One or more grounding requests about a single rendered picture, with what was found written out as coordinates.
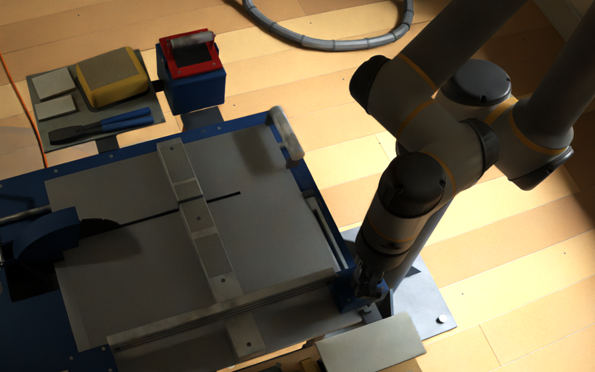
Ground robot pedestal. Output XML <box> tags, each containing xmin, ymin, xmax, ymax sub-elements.
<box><xmin>339</xmin><ymin>199</ymin><xmax>458</xmax><ymax>343</ymax></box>

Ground grey ribbed table stop bar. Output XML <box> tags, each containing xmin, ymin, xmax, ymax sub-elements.
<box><xmin>106</xmin><ymin>267</ymin><xmax>337</xmax><ymax>352</ymax></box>

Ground grey corrugated hose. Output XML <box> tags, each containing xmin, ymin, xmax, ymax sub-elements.
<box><xmin>242</xmin><ymin>0</ymin><xmax>415</xmax><ymax>52</ymax></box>

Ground grey rubber mat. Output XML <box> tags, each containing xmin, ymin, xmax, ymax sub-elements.
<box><xmin>26</xmin><ymin>49</ymin><xmax>167</xmax><ymax>153</ymax></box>

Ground grey rip fence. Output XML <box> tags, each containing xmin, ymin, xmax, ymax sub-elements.
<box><xmin>156</xmin><ymin>137</ymin><xmax>268</xmax><ymax>360</ymax></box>

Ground orange cable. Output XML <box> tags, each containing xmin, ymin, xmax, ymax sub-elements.
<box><xmin>0</xmin><ymin>0</ymin><xmax>50</xmax><ymax>169</ymax></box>

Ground blue bucket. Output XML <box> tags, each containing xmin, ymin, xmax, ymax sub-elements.
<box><xmin>155</xmin><ymin>42</ymin><xmax>227</xmax><ymax>116</ymax></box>

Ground dark saw blade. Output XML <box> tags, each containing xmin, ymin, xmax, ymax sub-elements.
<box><xmin>79</xmin><ymin>218</ymin><xmax>122</xmax><ymax>239</ymax></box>

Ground grey subway tile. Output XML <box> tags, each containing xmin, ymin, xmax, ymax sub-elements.
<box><xmin>315</xmin><ymin>311</ymin><xmax>427</xmax><ymax>372</ymax></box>

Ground grey guide rail rod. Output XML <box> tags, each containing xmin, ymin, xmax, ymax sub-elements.
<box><xmin>0</xmin><ymin>205</ymin><xmax>53</xmax><ymax>236</ymax></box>

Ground blue blade guard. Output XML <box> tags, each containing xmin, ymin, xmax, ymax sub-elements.
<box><xmin>12</xmin><ymin>207</ymin><xmax>82</xmax><ymax>270</ymax></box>

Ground red tray with grey roller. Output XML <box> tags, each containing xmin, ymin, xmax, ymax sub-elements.
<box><xmin>159</xmin><ymin>28</ymin><xmax>225</xmax><ymax>80</ymax></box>

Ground blue handled tile nippers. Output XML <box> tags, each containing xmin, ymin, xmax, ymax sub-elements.
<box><xmin>48</xmin><ymin>106</ymin><xmax>155</xmax><ymax>146</ymax></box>

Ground grey table push handle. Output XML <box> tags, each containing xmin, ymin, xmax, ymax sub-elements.
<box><xmin>268</xmin><ymin>105</ymin><xmax>306</xmax><ymax>169</ymax></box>

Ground blue wet tile saw body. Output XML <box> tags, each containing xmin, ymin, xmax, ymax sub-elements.
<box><xmin>0</xmin><ymin>111</ymin><xmax>396</xmax><ymax>372</ymax></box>

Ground small grey tile piece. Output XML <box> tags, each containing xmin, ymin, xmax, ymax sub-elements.
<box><xmin>34</xmin><ymin>94</ymin><xmax>79</xmax><ymax>122</ymax></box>
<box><xmin>31</xmin><ymin>66</ymin><xmax>77</xmax><ymax>102</ymax></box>

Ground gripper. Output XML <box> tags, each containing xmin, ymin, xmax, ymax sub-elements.
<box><xmin>353</xmin><ymin>246</ymin><xmax>408</xmax><ymax>303</ymax></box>

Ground yellow sponge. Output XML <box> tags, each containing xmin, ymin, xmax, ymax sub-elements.
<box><xmin>75</xmin><ymin>46</ymin><xmax>150</xmax><ymax>110</ymax></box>

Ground grey sliding saw table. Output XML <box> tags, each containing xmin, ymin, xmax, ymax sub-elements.
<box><xmin>44</xmin><ymin>124</ymin><xmax>351</xmax><ymax>353</ymax></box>

